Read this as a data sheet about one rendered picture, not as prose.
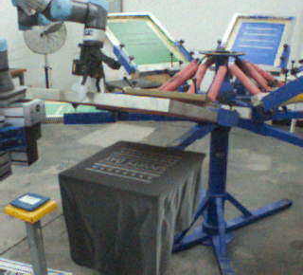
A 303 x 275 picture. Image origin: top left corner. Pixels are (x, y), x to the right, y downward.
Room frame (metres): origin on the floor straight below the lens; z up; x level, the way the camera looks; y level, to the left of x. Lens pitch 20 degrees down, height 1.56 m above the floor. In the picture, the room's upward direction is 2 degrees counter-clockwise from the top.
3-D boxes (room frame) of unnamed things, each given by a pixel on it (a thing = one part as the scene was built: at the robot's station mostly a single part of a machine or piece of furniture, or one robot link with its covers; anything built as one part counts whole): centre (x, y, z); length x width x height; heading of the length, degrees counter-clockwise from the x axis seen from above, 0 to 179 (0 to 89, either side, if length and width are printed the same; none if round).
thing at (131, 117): (2.55, 0.01, 0.90); 1.24 x 0.06 x 0.06; 89
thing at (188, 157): (1.59, -0.03, 0.95); 0.48 x 0.44 x 0.01; 149
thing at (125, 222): (1.39, 0.09, 0.74); 0.45 x 0.03 x 0.43; 59
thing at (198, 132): (2.01, -0.29, 0.89); 1.24 x 0.06 x 0.06; 149
